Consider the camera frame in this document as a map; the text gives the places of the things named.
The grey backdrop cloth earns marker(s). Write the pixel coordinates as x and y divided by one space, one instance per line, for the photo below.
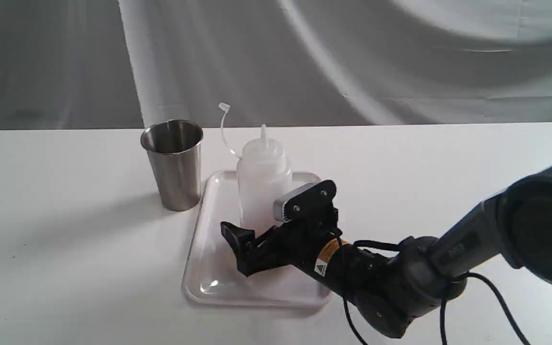
89 64

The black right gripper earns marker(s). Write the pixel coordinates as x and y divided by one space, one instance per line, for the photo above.
296 242

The clear plastic squeeze bottle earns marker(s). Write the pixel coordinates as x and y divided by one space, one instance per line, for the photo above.
264 174

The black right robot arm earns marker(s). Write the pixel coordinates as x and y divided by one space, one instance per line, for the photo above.
393 284

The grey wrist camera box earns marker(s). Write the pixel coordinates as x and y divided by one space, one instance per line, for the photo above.
294 204

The stainless steel cup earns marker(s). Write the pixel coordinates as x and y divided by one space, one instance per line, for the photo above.
174 151

